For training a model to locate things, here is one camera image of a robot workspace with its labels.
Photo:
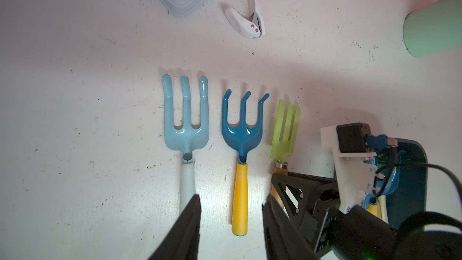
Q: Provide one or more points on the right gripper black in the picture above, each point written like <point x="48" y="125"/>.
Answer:
<point x="314" y="199"/>

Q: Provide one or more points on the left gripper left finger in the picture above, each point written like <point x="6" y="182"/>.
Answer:
<point x="182" y="241"/>

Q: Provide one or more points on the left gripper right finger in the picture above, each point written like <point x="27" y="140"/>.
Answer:
<point x="282" y="240"/>

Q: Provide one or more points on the green rake wooden handle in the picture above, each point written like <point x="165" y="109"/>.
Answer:
<point x="284" y="136"/>

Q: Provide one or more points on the dark blue rake yellow handle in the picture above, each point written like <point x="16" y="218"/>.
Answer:
<point x="242" y="139"/>

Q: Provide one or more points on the light blue rake white handle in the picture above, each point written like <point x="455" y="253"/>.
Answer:
<point x="188" y="138"/>

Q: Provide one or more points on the teal storage box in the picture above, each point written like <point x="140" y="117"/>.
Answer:
<point x="410" y="196"/>

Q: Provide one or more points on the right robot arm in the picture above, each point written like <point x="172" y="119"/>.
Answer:
<point x="359" y="235"/>

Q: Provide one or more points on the green pencil cup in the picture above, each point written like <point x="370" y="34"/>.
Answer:
<point x="434" y="29"/>

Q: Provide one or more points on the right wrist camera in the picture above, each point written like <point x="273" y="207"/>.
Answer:
<point x="354" y="176"/>

